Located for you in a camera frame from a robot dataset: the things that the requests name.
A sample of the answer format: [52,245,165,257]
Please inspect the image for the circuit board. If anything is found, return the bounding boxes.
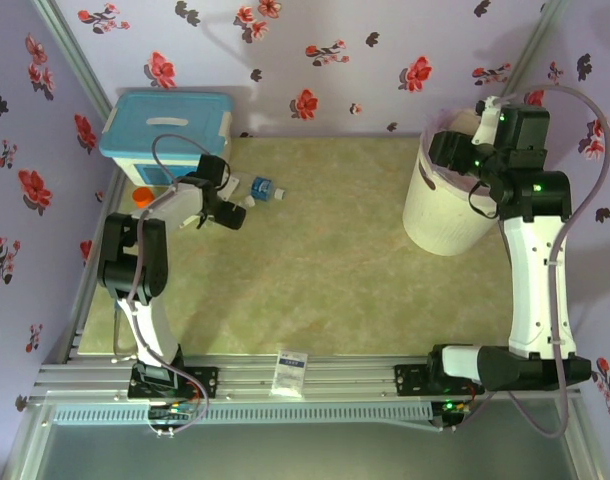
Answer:
[147,403,195,422]
[440,398,472,417]

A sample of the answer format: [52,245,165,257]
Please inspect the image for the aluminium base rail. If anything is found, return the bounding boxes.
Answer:
[27,352,594,404]

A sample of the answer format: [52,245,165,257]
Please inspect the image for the aluminium side rail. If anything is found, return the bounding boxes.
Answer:
[64,169,129,364]

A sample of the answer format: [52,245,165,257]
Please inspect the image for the right circuit board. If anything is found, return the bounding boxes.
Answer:
[440,398,472,417]

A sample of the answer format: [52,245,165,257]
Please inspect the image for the orange plastic bottle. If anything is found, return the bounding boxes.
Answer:
[132,186,159,210]

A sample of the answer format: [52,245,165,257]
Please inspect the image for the clear bottle blue label white cap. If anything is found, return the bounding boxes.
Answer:
[232,171,288,202]

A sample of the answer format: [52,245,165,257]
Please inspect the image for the storage box with blue lid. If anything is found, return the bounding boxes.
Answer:
[98,88,235,189]

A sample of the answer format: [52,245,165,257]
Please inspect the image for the left circuit board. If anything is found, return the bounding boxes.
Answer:
[147,403,195,422]

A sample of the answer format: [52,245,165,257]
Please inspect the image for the white packet with blue label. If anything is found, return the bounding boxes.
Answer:
[268,349,309,400]

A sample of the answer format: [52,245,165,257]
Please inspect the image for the white ribbed plastic bin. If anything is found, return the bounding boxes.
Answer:
[402,108,501,257]

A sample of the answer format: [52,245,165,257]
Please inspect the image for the aluminium corner post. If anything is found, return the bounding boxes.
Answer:
[502,0,561,96]
[32,0,114,119]

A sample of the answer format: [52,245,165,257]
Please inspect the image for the grey slotted cable duct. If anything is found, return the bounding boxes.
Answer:
[50,402,433,427]

